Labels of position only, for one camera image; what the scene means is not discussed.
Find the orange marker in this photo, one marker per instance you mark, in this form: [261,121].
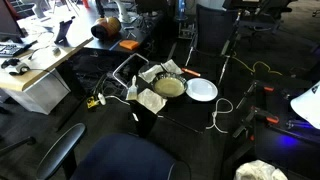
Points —
[191,72]

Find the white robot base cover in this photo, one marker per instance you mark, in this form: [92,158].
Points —
[307,105]

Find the metal bowl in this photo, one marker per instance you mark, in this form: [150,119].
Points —
[168,84]

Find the folded beige cloth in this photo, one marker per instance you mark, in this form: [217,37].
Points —
[151,100]

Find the crumpled white cloth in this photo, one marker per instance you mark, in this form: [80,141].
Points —
[169,66]

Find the white paint brush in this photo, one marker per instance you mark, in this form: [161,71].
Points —
[132,90]

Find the white round plate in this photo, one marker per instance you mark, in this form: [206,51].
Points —
[201,89]

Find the orange sponge block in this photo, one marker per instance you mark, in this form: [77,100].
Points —
[129,44]

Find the yellow power plug box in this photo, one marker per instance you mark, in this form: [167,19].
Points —
[92,102]

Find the black orange clamp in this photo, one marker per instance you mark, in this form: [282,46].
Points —
[255,111]
[256,93]

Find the black tablet stand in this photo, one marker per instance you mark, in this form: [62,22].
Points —
[63,30]

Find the light wood desk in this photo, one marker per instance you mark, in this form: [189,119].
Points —
[41,88]

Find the black chair armrest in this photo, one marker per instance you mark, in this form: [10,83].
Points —
[61,154]

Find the white plastic bag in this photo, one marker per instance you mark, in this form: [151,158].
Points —
[258,170]

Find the black keyboard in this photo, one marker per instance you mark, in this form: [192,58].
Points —
[12,50]

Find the chrome cantilever chair frame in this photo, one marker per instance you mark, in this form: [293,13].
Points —
[129,67]

